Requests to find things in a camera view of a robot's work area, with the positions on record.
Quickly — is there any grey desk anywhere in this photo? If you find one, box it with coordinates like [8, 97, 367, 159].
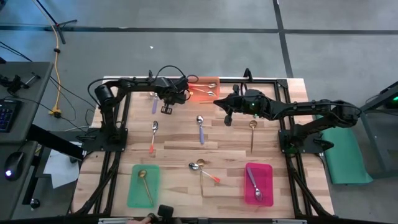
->
[0, 61, 54, 220]

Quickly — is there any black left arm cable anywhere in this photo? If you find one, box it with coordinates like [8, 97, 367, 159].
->
[154, 64, 200, 102]

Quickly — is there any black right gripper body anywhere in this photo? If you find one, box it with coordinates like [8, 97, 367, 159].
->
[231, 88, 271, 121]

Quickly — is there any orange plastic bin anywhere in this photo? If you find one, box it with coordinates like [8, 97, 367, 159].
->
[187, 76, 221, 103]

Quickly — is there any orange-handled silver spoon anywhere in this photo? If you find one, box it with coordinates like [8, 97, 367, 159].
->
[190, 88, 216, 97]
[188, 82, 218, 89]
[188, 162, 221, 184]
[149, 120, 159, 154]

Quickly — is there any black desk device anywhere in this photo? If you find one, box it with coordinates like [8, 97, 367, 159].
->
[0, 72, 41, 94]

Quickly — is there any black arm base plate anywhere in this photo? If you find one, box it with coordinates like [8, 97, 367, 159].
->
[77, 129, 128, 153]
[278, 129, 335, 156]

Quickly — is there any black computer mouse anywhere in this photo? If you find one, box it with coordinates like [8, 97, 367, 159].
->
[3, 151, 25, 182]

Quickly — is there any teal foam mat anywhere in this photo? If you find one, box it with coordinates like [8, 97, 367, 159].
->
[315, 114, 374, 185]

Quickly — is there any dark grey side table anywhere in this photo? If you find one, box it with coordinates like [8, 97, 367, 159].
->
[345, 80, 398, 180]

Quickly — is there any black handheld device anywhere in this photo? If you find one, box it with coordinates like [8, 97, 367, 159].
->
[147, 204, 175, 223]

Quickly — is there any red plastic bin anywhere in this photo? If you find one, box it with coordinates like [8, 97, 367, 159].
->
[244, 162, 274, 208]

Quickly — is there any black desk beam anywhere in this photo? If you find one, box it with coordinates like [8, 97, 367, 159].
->
[26, 123, 85, 161]

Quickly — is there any yellow floor cable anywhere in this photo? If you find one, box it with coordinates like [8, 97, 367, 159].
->
[48, 24, 63, 118]

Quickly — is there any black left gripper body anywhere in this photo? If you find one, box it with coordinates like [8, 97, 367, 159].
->
[155, 77, 190, 106]

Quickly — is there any black keyboard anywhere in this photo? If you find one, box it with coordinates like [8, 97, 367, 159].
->
[0, 98, 22, 134]

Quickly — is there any green plastic bin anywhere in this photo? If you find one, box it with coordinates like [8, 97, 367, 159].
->
[126, 164, 161, 208]

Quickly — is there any black metal table frame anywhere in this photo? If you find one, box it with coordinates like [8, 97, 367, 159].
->
[67, 77, 335, 218]

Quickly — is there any gold spoon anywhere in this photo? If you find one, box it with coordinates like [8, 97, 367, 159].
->
[137, 169, 155, 206]
[249, 119, 259, 154]
[197, 159, 206, 197]

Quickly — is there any black floor cable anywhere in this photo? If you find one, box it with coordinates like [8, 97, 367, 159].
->
[48, 76, 102, 128]

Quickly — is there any person's hand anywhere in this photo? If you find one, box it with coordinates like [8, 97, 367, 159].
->
[126, 217, 153, 224]

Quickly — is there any purple-handled silver spoon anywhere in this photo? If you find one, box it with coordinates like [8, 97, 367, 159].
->
[150, 91, 159, 115]
[246, 167, 264, 202]
[196, 114, 205, 145]

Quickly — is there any white paper sheet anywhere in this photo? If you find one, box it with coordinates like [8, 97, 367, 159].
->
[42, 152, 81, 190]

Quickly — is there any silver metal bracket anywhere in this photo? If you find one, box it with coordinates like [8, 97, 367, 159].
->
[272, 218, 307, 224]
[98, 217, 134, 224]

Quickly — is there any black tripod stand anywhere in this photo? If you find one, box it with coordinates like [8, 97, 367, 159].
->
[35, 0, 78, 45]

